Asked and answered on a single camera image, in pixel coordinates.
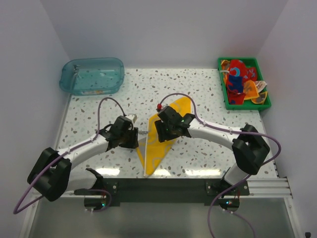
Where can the blue red towel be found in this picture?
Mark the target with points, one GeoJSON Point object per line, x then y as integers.
{"type": "Point", "coordinates": [234, 87]}

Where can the aluminium frame rail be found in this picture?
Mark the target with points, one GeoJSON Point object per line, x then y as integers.
{"type": "Point", "coordinates": [269, 188]}

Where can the red patterned towel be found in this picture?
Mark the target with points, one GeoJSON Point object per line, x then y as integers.
{"type": "Point", "coordinates": [237, 67]}

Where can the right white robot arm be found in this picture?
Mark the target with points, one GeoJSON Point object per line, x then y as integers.
{"type": "Point", "coordinates": [248, 146]}

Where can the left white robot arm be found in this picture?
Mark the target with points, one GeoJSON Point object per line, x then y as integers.
{"type": "Point", "coordinates": [50, 175]}

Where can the orange patterned towel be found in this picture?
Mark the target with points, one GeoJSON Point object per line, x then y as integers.
{"type": "Point", "coordinates": [255, 92]}

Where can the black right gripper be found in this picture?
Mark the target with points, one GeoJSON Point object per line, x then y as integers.
{"type": "Point", "coordinates": [160, 125]}

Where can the teal transparent plastic bin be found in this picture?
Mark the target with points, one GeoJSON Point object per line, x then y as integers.
{"type": "Point", "coordinates": [93, 76]}

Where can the black metal base rail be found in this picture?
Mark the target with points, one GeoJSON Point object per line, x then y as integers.
{"type": "Point", "coordinates": [150, 190]}

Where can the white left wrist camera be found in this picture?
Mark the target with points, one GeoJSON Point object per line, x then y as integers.
{"type": "Point", "coordinates": [132, 117]}

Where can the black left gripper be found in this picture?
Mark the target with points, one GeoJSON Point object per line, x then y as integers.
{"type": "Point", "coordinates": [132, 143]}

